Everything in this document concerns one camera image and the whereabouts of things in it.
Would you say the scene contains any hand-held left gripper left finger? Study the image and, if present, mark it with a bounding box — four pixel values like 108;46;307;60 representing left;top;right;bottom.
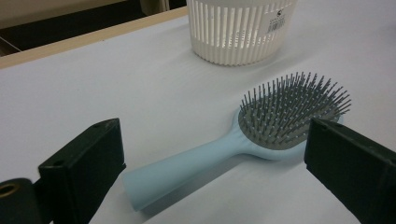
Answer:
37;118;127;224

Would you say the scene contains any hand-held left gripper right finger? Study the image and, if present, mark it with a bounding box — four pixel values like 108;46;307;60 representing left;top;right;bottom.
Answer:
304;117;396;224

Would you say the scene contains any light blue hairbrush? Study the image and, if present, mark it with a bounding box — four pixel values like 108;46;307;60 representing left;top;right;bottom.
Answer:
122;72;353;213

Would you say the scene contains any white slotted plastic basket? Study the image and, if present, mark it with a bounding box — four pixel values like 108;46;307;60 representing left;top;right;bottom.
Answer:
186;0;298;66

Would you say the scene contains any white table cover sheet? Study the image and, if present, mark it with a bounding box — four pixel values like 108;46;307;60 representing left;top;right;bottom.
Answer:
0;0;396;224

